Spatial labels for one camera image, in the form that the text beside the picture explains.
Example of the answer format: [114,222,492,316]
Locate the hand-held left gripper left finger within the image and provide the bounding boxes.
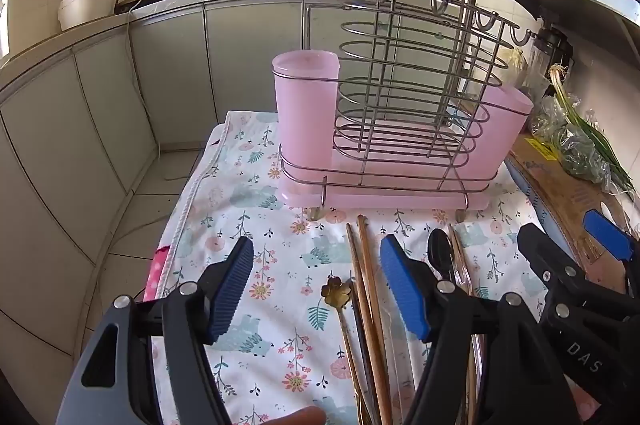
[55,235,256,425]

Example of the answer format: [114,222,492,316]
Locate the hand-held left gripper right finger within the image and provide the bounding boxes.
[380,235,568,425]

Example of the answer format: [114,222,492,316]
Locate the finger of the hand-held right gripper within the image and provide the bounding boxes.
[582,209,640,298]
[517,222,590,301]

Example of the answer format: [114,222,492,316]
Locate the metal wire utensil rack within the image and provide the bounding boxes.
[280,0,533,222]

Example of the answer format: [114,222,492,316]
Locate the tall pink plastic cup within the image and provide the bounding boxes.
[272,50,341,178]

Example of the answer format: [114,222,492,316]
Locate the person's left hand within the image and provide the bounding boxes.
[272,406,327,425]

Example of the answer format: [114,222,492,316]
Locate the black spoon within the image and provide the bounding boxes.
[427,228,456,282]

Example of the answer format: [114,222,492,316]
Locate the floral printed cloth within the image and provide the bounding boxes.
[142,110,551,425]

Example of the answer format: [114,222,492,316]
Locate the gold flower-shaped spoon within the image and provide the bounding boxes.
[321,276,368,425]

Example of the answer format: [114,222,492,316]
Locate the dark chopstick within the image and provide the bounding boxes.
[350,280,376,425]

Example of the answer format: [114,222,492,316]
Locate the pink dotted cloth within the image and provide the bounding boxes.
[145,245,172,302]

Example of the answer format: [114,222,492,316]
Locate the clear plastic utensil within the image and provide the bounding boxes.
[387,300,417,406]

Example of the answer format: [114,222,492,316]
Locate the pink plastic drip tray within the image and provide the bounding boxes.
[276,167,491,212]

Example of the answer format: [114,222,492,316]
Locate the plastic bag of greens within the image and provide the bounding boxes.
[530,97,613,183]

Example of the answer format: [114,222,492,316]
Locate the green onions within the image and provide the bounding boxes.
[547,65,635,192]

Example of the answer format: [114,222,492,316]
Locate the wide pink plastic cup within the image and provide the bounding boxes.
[462,85,534,180]

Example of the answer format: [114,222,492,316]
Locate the napa cabbage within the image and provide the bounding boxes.
[500,50,528,86]

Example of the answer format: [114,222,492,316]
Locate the grey kitchen cabinets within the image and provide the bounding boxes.
[0,0,501,346]

